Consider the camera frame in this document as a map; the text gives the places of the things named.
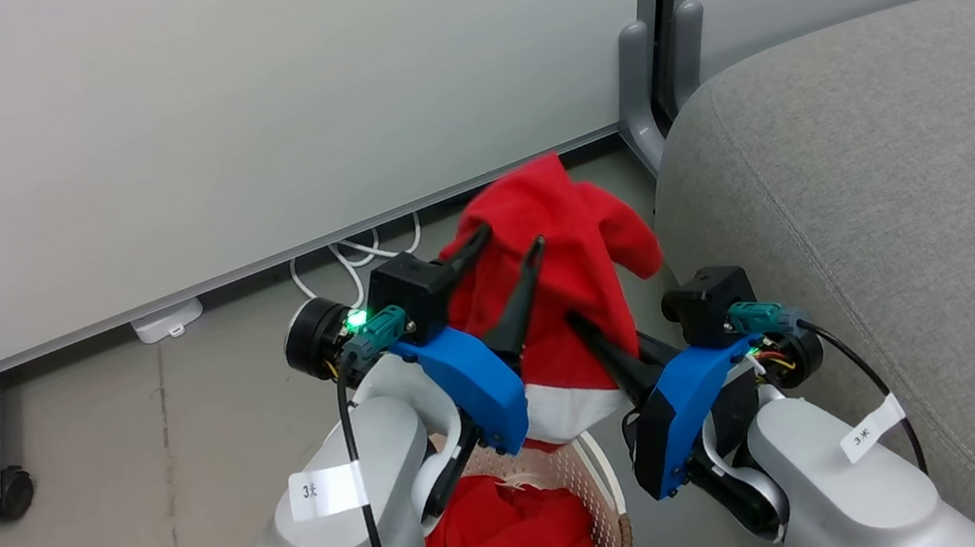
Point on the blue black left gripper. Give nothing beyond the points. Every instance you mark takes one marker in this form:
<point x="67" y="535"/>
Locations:
<point x="476" y="383"/>

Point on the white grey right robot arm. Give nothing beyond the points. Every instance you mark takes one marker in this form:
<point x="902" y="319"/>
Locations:
<point x="835" y="492"/>

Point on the wide white partition panel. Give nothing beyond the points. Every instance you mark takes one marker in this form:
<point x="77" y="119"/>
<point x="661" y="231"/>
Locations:
<point x="227" y="109"/>

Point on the plain red garment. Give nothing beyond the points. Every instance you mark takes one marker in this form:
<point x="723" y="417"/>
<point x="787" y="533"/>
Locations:
<point x="515" y="538"/>

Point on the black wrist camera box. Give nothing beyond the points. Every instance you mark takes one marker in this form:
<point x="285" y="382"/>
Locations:
<point x="407" y="288"/>
<point x="709" y="302"/>

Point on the white power adapter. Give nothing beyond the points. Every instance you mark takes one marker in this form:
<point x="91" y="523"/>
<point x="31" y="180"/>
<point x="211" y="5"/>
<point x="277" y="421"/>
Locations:
<point x="167" y="320"/>

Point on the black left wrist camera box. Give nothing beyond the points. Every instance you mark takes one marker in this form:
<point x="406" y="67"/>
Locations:
<point x="407" y="288"/>

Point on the black caster wheel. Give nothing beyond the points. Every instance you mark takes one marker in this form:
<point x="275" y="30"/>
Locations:
<point x="12" y="494"/>

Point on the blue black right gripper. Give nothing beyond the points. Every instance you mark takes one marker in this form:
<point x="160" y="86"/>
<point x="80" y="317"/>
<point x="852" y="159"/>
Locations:
<point x="680" y="409"/>

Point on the white laundry basket wicker rim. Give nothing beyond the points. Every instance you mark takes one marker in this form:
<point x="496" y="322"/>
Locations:
<point x="604" y="500"/>

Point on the grey fabric sofa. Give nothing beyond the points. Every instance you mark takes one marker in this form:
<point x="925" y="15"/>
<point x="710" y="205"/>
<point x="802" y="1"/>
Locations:
<point x="920" y="224"/>

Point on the white label left arm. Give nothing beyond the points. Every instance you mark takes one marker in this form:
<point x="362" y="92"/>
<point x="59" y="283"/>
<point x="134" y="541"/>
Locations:
<point x="326" y="492"/>

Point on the red garment with white band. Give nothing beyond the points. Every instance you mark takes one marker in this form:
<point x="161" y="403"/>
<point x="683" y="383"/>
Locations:
<point x="562" y="252"/>

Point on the grey upright partition foot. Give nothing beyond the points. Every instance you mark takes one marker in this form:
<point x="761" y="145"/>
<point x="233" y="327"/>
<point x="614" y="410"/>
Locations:
<point x="637" y="93"/>
<point x="688" y="46"/>

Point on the white label right arm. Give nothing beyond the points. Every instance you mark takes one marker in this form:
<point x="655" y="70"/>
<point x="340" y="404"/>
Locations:
<point x="872" y="429"/>

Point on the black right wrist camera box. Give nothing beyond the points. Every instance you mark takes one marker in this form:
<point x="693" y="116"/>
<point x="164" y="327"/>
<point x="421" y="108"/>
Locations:
<point x="709" y="302"/>

